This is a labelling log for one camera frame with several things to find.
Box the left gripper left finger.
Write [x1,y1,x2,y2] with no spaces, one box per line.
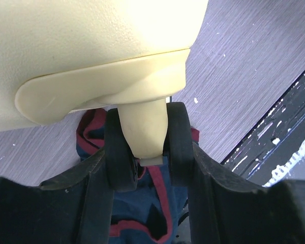
[0,149,114,243]

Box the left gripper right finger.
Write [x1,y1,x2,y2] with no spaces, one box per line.
[188,145,305,243]

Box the yellow suitcase black lining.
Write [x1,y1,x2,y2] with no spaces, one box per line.
[0,0,210,193]

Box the navy garment red trim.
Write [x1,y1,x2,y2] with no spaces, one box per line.
[75,109,201,244]

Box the aluminium rail frame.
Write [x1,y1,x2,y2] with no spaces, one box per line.
[263,140,305,187]

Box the black mounting base plate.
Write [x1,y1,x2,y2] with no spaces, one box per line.
[221,70,305,186]

